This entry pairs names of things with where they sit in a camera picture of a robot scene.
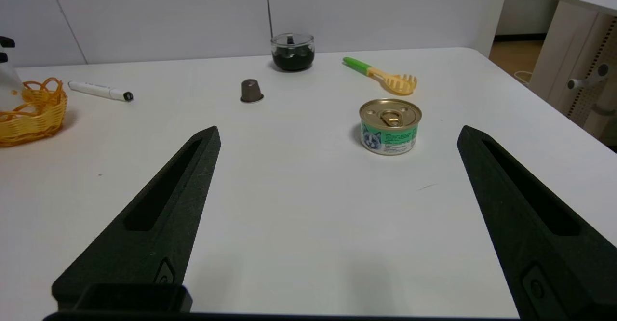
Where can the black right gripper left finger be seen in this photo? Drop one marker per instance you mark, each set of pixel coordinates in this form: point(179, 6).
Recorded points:
point(159, 224)

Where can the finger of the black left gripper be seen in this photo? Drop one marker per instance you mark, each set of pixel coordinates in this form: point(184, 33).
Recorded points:
point(6, 42)

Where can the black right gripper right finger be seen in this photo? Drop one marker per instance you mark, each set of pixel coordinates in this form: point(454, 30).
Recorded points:
point(525, 224)

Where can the blue white spray bottle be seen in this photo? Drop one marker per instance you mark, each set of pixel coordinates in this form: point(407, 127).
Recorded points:
point(7, 87)

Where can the yellow woven basket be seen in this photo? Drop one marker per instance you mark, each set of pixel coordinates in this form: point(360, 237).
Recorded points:
point(36, 118)

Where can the white marker black cap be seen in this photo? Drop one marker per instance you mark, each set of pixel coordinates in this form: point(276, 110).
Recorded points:
point(96, 89)

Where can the grey desk crank knob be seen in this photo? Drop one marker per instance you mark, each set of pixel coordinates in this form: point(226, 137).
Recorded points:
point(584, 82)

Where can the brown coffee capsule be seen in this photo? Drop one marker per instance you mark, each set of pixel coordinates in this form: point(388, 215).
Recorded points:
point(251, 91)

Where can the green cat food can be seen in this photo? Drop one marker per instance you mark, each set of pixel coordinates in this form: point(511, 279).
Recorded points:
point(390, 132)

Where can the white side desk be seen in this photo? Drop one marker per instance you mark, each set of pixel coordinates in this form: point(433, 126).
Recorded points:
point(564, 46)

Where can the green yellow pasta spoon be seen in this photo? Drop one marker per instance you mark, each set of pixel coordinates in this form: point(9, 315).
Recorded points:
point(397, 84)

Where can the glass bowl dark contents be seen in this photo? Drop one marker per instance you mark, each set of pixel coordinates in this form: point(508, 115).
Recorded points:
point(292, 57)

